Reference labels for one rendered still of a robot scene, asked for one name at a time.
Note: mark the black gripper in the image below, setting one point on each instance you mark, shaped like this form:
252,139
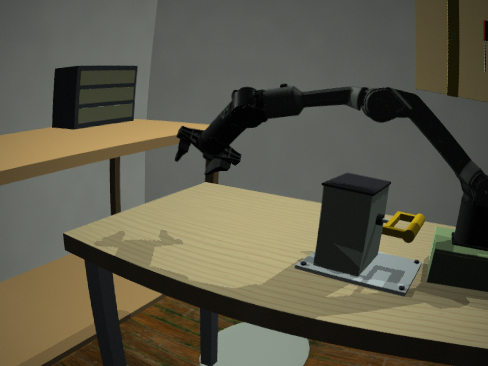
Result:
204,141

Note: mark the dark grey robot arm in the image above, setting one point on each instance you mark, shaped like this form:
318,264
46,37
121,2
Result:
381,105

